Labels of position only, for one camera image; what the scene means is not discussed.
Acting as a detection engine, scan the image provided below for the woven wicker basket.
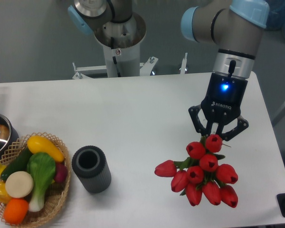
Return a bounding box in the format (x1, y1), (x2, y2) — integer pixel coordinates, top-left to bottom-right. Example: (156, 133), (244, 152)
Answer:
(0, 132), (71, 228)

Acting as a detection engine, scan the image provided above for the orange fruit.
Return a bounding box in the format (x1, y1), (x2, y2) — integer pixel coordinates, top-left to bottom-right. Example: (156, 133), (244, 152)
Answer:
(3, 198), (29, 225)

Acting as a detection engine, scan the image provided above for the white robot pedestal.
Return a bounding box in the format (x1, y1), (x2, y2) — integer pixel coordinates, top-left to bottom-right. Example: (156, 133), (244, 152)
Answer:
(72, 11), (188, 80)

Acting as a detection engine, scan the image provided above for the beige round bun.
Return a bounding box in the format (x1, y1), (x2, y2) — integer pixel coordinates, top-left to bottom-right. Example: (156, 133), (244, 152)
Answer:
(5, 171), (34, 198)

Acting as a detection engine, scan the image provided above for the green bok choy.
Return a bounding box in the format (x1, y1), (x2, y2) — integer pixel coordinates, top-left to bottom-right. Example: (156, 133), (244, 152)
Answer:
(27, 152), (56, 212)

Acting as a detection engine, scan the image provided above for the blue plastic bag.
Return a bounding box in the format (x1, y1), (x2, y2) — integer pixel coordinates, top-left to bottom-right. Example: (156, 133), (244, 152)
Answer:
(266, 0), (285, 39)

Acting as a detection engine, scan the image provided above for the dark grey ribbed vase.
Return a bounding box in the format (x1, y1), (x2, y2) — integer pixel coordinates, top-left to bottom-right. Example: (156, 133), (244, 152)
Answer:
(72, 145), (112, 194)

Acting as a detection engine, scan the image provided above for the red tulip bouquet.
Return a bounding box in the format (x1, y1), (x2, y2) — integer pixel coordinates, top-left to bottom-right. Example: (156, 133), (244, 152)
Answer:
(154, 134), (238, 208)

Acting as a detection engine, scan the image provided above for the green cucumber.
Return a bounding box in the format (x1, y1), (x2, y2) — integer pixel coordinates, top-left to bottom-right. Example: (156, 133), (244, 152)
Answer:
(0, 147), (33, 181)

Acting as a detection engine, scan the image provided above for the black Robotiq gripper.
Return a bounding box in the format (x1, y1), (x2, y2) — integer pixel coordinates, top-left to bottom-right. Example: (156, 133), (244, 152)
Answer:
(188, 73), (249, 141)

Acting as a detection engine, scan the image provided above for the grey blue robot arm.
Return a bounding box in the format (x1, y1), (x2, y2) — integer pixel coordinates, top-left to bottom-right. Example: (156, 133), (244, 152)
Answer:
(67, 0), (269, 141)

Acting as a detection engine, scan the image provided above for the yellow squash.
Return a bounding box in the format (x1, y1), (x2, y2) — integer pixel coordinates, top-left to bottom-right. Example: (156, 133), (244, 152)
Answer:
(27, 135), (65, 162)

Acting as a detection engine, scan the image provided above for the yellow bell pepper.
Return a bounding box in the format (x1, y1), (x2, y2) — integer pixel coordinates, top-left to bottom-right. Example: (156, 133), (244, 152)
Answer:
(0, 180), (12, 204)

